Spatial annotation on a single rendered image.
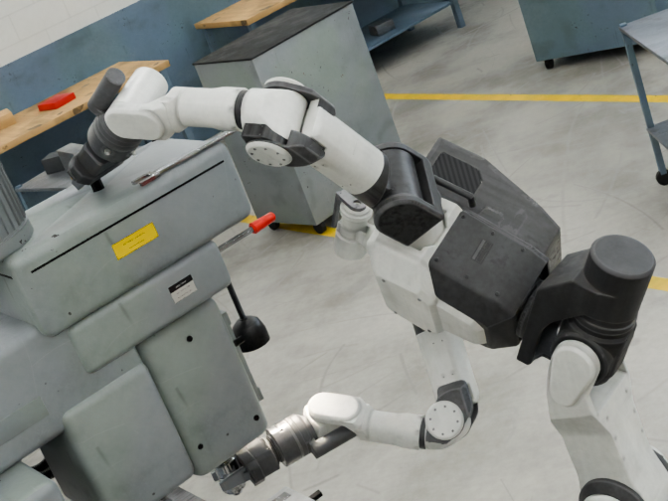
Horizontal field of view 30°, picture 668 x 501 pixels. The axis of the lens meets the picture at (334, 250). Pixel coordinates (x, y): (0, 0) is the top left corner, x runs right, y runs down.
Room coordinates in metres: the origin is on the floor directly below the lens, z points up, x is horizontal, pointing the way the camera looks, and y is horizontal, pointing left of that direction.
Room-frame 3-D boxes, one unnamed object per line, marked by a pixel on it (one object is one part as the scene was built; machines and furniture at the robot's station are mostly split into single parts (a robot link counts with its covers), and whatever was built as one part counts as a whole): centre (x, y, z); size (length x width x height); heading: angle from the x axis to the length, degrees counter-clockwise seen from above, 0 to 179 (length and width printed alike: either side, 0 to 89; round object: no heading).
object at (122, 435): (2.14, 0.53, 1.47); 0.24 x 0.19 x 0.26; 31
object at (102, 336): (2.22, 0.40, 1.68); 0.34 x 0.24 x 0.10; 121
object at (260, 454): (2.27, 0.28, 1.23); 0.13 x 0.12 x 0.10; 17
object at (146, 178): (2.22, 0.18, 1.89); 0.24 x 0.04 x 0.01; 120
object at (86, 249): (2.23, 0.38, 1.81); 0.47 x 0.26 x 0.16; 121
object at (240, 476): (2.21, 0.35, 1.23); 0.06 x 0.02 x 0.03; 107
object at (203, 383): (2.24, 0.37, 1.47); 0.21 x 0.19 x 0.32; 31
